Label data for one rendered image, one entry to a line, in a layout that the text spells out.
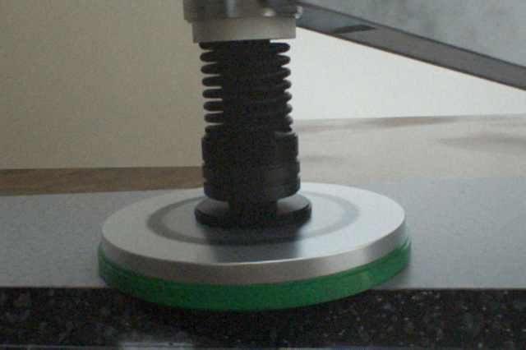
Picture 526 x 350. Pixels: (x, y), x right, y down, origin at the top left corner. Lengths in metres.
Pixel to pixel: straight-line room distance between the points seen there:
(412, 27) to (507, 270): 0.16
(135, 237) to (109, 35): 5.38
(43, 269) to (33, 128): 5.73
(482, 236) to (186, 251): 0.23
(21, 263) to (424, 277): 0.28
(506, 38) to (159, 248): 0.26
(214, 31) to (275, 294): 0.17
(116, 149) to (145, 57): 0.89
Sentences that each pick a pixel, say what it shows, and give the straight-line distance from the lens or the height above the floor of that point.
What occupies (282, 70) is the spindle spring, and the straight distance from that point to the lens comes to 0.41.
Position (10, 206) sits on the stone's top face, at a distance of 0.67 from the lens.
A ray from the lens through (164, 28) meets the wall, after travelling 5.59.
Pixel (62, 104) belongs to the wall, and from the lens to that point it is 6.01.
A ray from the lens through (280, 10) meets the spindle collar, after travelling 0.40.
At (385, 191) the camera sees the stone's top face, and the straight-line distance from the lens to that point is 0.62.
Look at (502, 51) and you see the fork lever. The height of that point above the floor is 0.98.
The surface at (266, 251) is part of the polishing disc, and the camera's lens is 0.36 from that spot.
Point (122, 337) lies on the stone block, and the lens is 0.39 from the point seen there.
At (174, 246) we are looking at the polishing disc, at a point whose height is 0.87.
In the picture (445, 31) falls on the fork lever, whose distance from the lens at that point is 0.41.
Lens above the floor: 0.98
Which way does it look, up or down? 12 degrees down
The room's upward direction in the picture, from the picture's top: 3 degrees counter-clockwise
